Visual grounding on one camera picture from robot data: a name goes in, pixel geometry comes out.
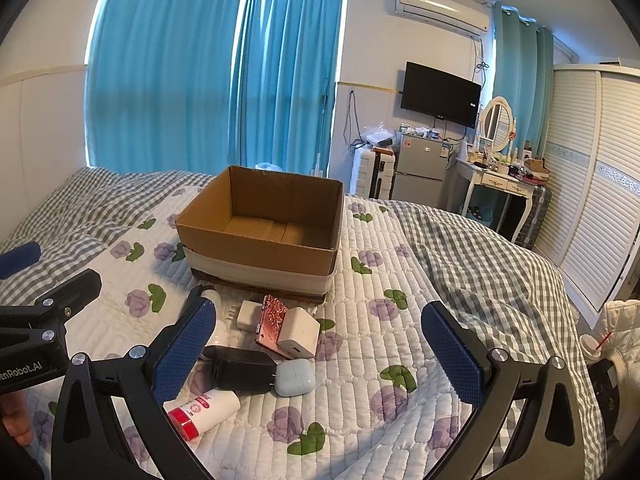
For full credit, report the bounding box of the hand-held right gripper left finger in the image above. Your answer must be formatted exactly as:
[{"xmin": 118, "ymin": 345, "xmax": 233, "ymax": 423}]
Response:
[{"xmin": 51, "ymin": 287, "xmax": 221, "ymax": 480}]

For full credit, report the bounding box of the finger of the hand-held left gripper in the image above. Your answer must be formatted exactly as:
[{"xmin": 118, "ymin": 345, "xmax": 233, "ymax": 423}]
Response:
[
  {"xmin": 0, "ymin": 268, "xmax": 103, "ymax": 343},
  {"xmin": 0, "ymin": 241, "xmax": 42, "ymax": 281}
]

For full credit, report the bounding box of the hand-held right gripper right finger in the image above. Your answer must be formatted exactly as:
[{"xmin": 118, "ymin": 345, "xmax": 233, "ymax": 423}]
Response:
[{"xmin": 421, "ymin": 301, "xmax": 601, "ymax": 480}]

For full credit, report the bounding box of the white plastic handheld device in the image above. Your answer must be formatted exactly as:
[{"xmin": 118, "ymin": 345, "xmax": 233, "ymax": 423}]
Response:
[{"xmin": 192, "ymin": 284, "xmax": 231, "ymax": 348}]

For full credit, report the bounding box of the black power adapter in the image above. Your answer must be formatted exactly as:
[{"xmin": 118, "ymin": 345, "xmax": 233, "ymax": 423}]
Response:
[{"xmin": 200, "ymin": 345, "xmax": 279, "ymax": 395}]

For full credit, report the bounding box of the white bottle with red cap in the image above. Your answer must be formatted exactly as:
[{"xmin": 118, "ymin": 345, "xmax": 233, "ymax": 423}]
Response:
[{"xmin": 167, "ymin": 389, "xmax": 242, "ymax": 442}]

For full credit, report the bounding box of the white plug charger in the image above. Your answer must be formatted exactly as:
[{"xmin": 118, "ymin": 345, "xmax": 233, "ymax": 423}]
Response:
[{"xmin": 227, "ymin": 300, "xmax": 266, "ymax": 334}]

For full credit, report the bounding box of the pink patterned case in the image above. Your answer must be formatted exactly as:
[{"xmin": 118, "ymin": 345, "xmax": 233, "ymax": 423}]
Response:
[{"xmin": 255, "ymin": 294, "xmax": 292, "ymax": 361}]

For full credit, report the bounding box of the pale blue earbud case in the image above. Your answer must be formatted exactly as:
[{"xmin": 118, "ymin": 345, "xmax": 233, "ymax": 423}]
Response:
[{"xmin": 273, "ymin": 358, "xmax": 317, "ymax": 398}]

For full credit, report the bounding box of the white cube charger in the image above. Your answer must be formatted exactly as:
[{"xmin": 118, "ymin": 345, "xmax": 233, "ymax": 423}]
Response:
[{"xmin": 276, "ymin": 307, "xmax": 321, "ymax": 360}]

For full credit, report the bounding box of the brown cardboard box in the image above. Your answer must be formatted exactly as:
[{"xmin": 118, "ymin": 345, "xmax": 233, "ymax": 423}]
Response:
[{"xmin": 175, "ymin": 165, "xmax": 345, "ymax": 306}]

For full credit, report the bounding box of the person's left hand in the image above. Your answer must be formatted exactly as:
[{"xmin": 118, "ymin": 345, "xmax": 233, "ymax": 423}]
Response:
[{"xmin": 0, "ymin": 390, "xmax": 37, "ymax": 450}]

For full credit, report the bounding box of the floral white quilt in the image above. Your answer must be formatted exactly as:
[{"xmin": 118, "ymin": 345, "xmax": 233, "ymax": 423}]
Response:
[{"xmin": 65, "ymin": 172, "xmax": 608, "ymax": 480}]

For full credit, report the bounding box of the teal basket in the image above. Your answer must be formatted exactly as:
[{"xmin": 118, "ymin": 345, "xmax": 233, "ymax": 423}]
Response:
[{"xmin": 465, "ymin": 202, "xmax": 497, "ymax": 227}]

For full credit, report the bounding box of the dark suitcase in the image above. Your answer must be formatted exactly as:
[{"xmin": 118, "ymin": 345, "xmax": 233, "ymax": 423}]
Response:
[{"xmin": 515, "ymin": 185, "xmax": 554, "ymax": 249}]

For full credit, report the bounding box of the white quilted fabric item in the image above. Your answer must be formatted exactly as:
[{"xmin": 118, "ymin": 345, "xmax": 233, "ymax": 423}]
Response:
[{"xmin": 595, "ymin": 299, "xmax": 640, "ymax": 356}]

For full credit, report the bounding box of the white dressing table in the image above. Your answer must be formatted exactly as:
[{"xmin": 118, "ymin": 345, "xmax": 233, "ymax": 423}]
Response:
[{"xmin": 455, "ymin": 154, "xmax": 545, "ymax": 244}]

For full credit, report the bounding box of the silver small fridge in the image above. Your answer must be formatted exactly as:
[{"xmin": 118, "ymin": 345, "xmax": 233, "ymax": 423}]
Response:
[{"xmin": 391, "ymin": 132, "xmax": 449, "ymax": 207}]

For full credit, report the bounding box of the white suitcase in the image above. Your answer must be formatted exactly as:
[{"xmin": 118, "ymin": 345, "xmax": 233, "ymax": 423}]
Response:
[{"xmin": 352, "ymin": 147, "xmax": 399, "ymax": 200}]

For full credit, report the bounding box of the white slatted wardrobe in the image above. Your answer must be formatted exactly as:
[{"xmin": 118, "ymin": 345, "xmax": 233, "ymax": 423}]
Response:
[{"xmin": 532, "ymin": 62, "xmax": 640, "ymax": 314}]

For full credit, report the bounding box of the oval white mirror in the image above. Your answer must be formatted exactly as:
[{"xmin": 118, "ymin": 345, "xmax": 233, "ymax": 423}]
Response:
[{"xmin": 479, "ymin": 96, "xmax": 516, "ymax": 154}]

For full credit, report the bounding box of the wide blue curtain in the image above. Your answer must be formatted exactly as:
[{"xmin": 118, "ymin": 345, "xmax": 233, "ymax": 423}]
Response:
[{"xmin": 86, "ymin": 0, "xmax": 251, "ymax": 175}]

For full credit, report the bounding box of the teal curtain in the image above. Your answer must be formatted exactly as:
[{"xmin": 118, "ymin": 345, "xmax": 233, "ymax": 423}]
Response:
[{"xmin": 490, "ymin": 2, "xmax": 556, "ymax": 157}]

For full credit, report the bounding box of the narrow blue curtain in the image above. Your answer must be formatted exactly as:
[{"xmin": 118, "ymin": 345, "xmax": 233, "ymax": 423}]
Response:
[{"xmin": 227, "ymin": 0, "xmax": 347, "ymax": 177}]

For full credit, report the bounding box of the white air conditioner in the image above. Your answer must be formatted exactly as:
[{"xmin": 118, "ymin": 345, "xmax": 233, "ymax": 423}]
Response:
[{"xmin": 392, "ymin": 0, "xmax": 491, "ymax": 37}]

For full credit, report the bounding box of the hanging wall cable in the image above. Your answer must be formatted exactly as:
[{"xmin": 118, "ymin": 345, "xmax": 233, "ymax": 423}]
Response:
[{"xmin": 344, "ymin": 89, "xmax": 367, "ymax": 149}]

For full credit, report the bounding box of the black wall television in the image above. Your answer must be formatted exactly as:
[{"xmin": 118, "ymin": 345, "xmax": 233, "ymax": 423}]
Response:
[{"xmin": 400, "ymin": 61, "xmax": 483, "ymax": 130}]

